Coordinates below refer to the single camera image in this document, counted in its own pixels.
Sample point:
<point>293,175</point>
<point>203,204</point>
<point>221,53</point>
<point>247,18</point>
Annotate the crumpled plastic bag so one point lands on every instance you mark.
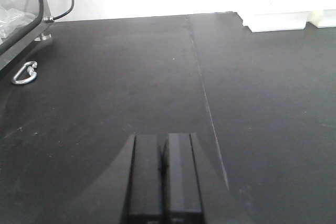
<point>12,19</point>

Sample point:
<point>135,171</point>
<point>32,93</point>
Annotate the left white storage bin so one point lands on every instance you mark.
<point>273,15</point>

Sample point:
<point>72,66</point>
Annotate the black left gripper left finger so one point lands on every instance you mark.
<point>144,201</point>

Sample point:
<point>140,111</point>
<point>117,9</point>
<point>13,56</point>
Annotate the silver carabiner link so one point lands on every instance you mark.
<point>26,74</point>

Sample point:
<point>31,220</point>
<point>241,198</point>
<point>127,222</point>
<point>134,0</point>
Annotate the metal frame with foot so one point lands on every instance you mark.
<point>23,36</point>

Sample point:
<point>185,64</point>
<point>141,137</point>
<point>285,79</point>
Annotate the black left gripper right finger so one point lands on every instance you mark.
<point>181,186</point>

